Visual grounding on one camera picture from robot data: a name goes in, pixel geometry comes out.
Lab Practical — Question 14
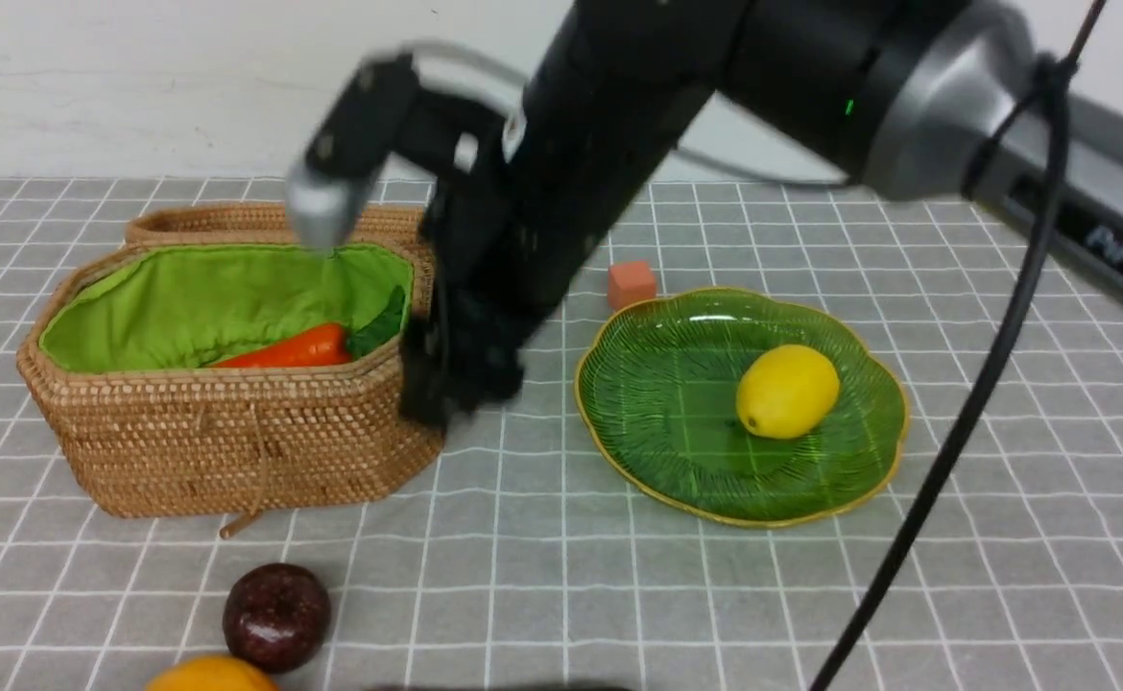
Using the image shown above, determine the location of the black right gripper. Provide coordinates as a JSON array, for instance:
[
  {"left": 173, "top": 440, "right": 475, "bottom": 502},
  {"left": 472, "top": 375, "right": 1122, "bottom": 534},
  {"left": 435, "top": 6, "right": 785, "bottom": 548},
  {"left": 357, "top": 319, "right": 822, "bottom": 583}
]
[{"left": 399, "top": 87, "right": 658, "bottom": 428}]

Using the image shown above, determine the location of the orange carrot with green leaves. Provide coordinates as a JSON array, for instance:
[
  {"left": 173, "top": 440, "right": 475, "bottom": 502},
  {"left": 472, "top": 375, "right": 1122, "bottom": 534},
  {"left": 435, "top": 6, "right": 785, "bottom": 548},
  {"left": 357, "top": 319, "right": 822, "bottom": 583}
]
[{"left": 211, "top": 287, "right": 408, "bottom": 369}]

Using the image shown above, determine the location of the yellow lemon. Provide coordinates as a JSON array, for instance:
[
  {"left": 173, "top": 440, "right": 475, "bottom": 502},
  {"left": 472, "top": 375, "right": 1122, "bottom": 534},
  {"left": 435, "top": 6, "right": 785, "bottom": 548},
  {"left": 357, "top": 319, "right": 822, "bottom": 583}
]
[{"left": 734, "top": 343, "right": 841, "bottom": 439}]

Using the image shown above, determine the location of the dark red passion fruit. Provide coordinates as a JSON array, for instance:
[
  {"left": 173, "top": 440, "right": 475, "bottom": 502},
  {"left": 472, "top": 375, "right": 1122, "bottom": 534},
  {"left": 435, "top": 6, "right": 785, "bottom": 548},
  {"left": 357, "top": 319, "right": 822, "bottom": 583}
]
[{"left": 221, "top": 561, "right": 332, "bottom": 675}]

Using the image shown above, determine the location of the orange yellow mango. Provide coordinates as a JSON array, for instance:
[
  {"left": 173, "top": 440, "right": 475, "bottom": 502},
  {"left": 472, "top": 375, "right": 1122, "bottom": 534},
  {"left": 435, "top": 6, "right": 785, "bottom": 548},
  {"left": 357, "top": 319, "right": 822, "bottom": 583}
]
[{"left": 144, "top": 655, "right": 280, "bottom": 691}]

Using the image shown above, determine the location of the dark purple eggplant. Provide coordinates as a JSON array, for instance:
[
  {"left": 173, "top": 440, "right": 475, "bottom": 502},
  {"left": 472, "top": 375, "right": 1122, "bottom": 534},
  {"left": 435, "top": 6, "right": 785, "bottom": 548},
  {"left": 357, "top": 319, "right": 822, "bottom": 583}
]
[{"left": 369, "top": 682, "right": 627, "bottom": 691}]

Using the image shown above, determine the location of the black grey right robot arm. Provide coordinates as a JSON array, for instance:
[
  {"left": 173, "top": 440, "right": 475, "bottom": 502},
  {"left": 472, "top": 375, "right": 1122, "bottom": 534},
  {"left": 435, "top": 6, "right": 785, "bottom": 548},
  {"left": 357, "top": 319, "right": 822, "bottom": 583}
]
[{"left": 399, "top": 1, "right": 1123, "bottom": 430}]

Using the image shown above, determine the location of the small orange foam cube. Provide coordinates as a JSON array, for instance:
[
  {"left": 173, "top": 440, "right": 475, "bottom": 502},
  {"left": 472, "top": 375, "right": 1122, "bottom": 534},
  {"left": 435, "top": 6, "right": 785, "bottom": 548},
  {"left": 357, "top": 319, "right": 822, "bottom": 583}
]
[{"left": 606, "top": 261, "right": 658, "bottom": 312}]

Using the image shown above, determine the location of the green leaf-shaped glass plate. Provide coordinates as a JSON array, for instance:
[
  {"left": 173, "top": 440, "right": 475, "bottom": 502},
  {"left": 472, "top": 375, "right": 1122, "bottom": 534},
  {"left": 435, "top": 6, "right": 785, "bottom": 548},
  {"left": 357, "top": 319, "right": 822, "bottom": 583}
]
[{"left": 574, "top": 287, "right": 911, "bottom": 529}]

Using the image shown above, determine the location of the woven rattan basket lid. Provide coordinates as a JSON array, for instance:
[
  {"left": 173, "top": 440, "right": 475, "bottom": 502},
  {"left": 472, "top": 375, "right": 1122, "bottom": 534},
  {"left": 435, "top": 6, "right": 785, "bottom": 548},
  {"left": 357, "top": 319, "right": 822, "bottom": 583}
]
[{"left": 125, "top": 201, "right": 447, "bottom": 270}]

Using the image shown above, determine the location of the woven rattan basket green lining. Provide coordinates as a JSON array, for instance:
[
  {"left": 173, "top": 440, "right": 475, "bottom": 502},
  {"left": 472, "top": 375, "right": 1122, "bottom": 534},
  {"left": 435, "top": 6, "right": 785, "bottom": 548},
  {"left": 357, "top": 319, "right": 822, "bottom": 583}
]
[{"left": 16, "top": 236, "right": 450, "bottom": 540}]

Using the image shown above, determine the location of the grey checkered tablecloth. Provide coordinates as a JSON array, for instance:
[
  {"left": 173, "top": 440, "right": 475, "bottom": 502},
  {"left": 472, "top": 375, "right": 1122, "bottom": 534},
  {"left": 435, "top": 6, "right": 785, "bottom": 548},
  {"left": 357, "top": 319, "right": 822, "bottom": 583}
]
[{"left": 0, "top": 179, "right": 1123, "bottom": 690}]

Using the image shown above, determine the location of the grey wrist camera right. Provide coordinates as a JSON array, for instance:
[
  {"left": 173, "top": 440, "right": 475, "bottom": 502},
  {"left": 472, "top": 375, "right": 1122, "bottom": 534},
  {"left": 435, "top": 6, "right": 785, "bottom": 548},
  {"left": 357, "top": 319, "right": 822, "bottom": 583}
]
[{"left": 284, "top": 53, "right": 420, "bottom": 252}]

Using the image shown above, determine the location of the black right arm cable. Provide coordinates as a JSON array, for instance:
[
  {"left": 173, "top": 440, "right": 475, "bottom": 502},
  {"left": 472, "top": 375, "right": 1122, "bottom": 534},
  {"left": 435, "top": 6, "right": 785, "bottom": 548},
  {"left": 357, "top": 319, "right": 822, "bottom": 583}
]
[{"left": 408, "top": 0, "right": 1110, "bottom": 691}]

